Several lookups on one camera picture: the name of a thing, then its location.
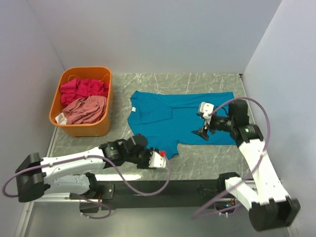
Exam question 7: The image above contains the blue t shirt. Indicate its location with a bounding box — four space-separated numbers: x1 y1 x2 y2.
128 91 235 159

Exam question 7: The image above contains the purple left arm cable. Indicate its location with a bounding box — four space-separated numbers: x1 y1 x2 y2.
1 152 171 219

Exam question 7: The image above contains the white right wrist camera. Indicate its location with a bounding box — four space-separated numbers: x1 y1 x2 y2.
197 102 214 125

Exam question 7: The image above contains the orange plastic laundry basket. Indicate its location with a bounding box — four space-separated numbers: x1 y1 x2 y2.
49 66 114 137

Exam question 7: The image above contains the white cloth in basket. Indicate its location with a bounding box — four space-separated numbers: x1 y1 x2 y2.
55 113 68 125

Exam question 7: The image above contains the magenta t shirt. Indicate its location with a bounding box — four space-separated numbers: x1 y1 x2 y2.
60 78 110 106

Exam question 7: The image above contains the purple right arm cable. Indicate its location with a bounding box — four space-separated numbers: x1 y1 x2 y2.
191 97 272 220

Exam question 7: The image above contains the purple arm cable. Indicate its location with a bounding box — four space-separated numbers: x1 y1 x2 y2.
191 97 272 220
1 152 171 219

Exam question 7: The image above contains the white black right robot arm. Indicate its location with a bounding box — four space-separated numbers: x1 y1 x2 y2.
193 97 301 232

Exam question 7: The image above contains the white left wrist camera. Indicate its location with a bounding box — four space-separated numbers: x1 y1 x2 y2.
149 149 166 168

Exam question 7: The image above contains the aluminium frame rail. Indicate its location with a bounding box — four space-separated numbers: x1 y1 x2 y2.
14 118 301 232

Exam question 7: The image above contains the black base crossbeam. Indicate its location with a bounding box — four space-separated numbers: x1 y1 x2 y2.
69 179 237 210

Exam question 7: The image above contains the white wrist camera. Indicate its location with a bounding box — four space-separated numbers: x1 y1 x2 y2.
197 102 214 125
149 149 166 168

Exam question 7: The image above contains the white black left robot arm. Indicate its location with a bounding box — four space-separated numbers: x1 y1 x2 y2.
15 134 160 202

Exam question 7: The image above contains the dusty pink t shirt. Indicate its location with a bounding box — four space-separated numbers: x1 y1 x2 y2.
62 95 107 124

